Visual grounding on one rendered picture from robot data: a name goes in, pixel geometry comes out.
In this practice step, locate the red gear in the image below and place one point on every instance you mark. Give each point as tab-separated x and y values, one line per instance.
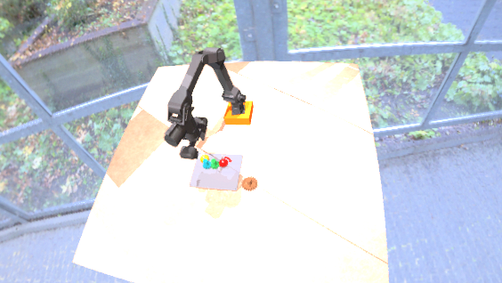
223	164

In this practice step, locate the green gear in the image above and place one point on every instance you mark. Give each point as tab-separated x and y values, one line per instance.
214	164

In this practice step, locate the tan toothed gear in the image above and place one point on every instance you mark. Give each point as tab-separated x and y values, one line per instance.
249	183

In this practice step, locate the cyan gear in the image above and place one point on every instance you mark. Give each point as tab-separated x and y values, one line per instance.
206	164

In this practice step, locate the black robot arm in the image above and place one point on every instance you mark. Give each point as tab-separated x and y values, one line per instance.
181	101

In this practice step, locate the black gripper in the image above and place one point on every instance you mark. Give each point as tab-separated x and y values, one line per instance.
199	130

